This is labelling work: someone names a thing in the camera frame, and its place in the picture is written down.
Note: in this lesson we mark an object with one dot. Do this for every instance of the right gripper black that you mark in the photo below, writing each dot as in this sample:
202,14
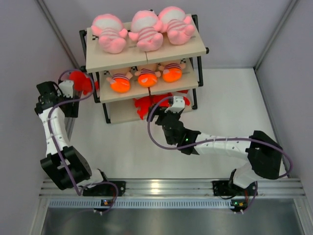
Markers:
161,113

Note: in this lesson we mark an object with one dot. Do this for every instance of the red shark plush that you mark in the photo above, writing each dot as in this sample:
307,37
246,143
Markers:
157,98
184,94

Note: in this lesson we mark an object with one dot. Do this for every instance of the pink striped plush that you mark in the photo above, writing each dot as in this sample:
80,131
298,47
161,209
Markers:
146,31
111,33

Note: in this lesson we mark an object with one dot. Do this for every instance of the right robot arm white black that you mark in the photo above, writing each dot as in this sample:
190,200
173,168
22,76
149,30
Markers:
261,153

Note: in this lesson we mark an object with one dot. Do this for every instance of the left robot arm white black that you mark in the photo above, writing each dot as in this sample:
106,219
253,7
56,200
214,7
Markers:
63,164

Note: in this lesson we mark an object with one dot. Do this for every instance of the beige three-tier shelf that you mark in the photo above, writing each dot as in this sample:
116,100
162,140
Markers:
119,108

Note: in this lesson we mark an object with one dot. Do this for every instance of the pink plush right top shelf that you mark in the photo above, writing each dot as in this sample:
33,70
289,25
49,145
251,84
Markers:
177,25

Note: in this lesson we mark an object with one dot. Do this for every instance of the orange doll left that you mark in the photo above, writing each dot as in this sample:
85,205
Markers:
120,82

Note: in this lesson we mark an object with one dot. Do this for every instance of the orange doll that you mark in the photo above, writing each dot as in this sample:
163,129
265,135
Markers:
172,72
147,78
120,82

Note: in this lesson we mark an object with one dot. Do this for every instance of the orange doll right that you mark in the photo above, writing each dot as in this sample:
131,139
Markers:
172,72

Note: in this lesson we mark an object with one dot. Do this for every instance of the orange doll middle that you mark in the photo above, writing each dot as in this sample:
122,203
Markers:
147,78

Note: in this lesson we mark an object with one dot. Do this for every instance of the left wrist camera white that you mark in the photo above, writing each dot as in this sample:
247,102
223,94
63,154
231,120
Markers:
67,88

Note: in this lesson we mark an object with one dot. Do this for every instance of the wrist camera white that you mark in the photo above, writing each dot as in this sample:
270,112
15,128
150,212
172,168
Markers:
67,88
177,104

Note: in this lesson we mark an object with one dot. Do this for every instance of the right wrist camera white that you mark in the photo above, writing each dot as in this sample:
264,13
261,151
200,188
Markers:
177,104

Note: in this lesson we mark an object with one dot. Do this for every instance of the aluminium rail base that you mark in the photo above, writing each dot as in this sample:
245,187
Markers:
283,188

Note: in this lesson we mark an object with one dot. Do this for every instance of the slotted cable duct grey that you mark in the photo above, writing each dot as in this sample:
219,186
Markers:
123,203

